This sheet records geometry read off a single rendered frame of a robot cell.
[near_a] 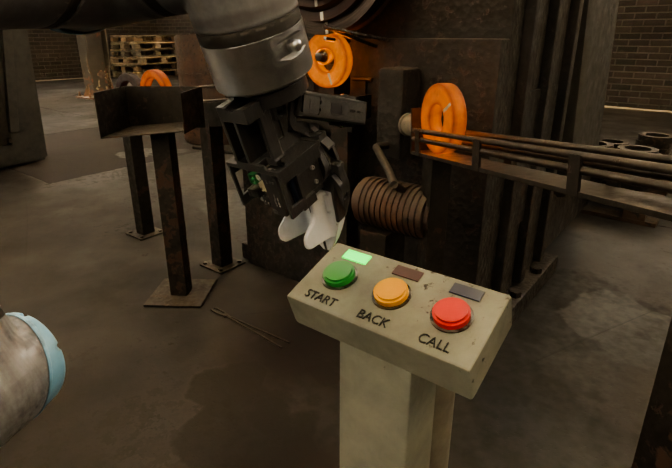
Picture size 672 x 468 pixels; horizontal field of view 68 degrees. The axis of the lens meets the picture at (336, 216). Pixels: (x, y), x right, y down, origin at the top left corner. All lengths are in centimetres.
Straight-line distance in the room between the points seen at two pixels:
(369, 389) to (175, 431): 78
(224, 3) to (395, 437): 49
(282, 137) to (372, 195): 79
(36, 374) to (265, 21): 60
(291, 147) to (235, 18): 13
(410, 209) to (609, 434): 70
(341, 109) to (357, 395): 34
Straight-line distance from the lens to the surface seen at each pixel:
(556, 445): 135
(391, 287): 58
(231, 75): 43
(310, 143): 48
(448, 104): 110
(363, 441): 68
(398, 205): 120
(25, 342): 84
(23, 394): 83
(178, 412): 138
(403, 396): 60
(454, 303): 55
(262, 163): 46
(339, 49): 146
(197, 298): 184
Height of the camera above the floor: 88
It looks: 20 degrees down
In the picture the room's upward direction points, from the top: straight up
